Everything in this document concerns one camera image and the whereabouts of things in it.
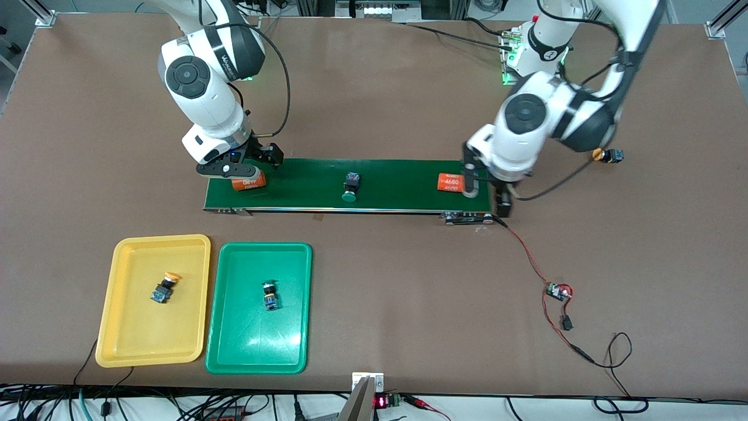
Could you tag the red alligator clip lead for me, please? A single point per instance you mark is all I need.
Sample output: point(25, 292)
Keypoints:
point(423, 403)

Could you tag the green push button switch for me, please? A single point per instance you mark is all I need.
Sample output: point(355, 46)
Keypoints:
point(350, 190)
point(270, 299)

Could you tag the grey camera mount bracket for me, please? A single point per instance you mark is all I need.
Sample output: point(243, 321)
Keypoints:
point(359, 400)

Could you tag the aluminium frame profile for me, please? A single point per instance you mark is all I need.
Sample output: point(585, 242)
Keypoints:
point(721, 23)

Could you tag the grey equipment with lights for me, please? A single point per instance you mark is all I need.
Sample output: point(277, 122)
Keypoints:
point(380, 9)

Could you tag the orange cylindrical battery cell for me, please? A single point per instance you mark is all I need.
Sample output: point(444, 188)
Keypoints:
point(450, 182)
point(248, 183)

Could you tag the green plastic tray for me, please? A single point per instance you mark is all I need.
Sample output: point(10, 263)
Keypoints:
point(245, 339)

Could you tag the yellow push button switch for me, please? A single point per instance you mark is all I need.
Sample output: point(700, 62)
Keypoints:
point(610, 155)
point(163, 291)

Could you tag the small red LED display module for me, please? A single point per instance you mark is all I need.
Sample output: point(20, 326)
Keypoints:
point(383, 401)

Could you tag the green conveyor belt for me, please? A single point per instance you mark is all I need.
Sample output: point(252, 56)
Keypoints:
point(397, 184)

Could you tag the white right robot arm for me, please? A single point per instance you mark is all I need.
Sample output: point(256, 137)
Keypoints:
point(204, 111)

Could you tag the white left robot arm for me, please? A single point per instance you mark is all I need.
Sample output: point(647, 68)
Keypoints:
point(543, 140)

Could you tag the yellow plastic tray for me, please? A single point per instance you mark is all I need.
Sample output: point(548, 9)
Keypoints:
point(134, 327)

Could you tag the aluminium corner bracket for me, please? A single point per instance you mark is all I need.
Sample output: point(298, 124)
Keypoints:
point(45, 16)

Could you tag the small controller circuit board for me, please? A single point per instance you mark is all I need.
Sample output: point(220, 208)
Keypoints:
point(556, 291)

